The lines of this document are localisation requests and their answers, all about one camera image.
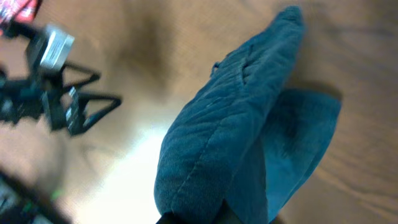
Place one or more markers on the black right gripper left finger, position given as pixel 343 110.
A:
pixel 170 218

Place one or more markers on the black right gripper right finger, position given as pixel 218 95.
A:
pixel 225 215

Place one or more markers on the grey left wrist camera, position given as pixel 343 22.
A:
pixel 48 50

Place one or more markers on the dark blue shorts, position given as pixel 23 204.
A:
pixel 246 137

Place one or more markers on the black red clothes pile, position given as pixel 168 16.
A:
pixel 19 10

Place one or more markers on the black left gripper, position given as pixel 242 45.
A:
pixel 41 95

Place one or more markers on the black aluminium mounting rail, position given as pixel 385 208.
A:
pixel 22 205

